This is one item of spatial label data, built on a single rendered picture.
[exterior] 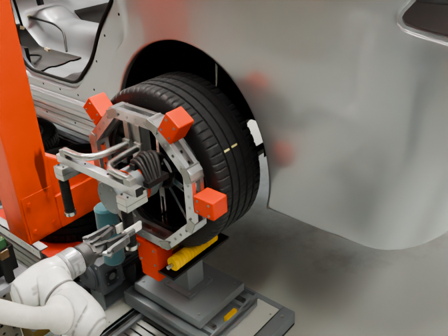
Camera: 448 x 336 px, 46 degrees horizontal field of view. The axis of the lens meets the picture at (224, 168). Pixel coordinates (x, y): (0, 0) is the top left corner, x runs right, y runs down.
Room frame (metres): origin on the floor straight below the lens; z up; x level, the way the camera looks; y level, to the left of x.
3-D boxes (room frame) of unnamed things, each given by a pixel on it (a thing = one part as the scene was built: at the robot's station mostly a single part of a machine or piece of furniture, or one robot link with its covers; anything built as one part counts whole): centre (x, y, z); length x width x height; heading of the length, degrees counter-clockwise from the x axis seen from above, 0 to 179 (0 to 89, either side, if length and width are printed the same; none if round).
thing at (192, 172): (1.72, 0.29, 0.85); 0.54 x 0.07 x 0.54; 49
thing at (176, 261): (1.72, 0.14, 0.51); 0.29 x 0.06 x 0.06; 139
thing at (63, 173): (1.68, 0.56, 0.93); 0.09 x 0.05 x 0.05; 139
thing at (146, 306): (1.85, 0.18, 0.13); 0.50 x 0.36 x 0.10; 49
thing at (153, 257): (1.75, 0.27, 0.48); 0.16 x 0.12 x 0.17; 139
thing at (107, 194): (1.67, 0.34, 0.85); 0.21 x 0.14 x 0.14; 139
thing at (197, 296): (1.85, 0.18, 0.32); 0.40 x 0.30 x 0.28; 49
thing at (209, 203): (1.52, 0.05, 0.85); 0.09 x 0.08 x 0.07; 49
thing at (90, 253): (1.31, 0.42, 0.83); 0.09 x 0.08 x 0.07; 139
